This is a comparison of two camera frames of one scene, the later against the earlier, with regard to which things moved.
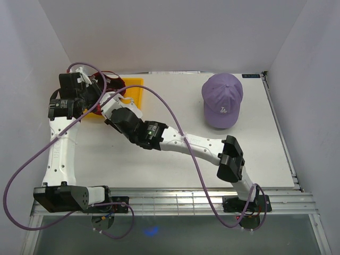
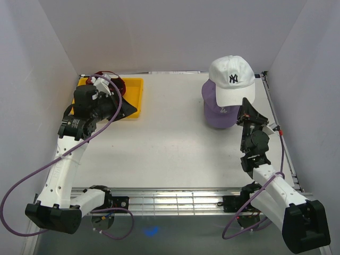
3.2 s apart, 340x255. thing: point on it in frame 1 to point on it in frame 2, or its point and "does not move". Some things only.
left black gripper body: x=91 y=94 to x=107 y=107
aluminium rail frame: x=283 y=201 does not move
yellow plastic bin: x=136 y=95 does not move
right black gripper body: x=109 y=122 to x=251 y=125
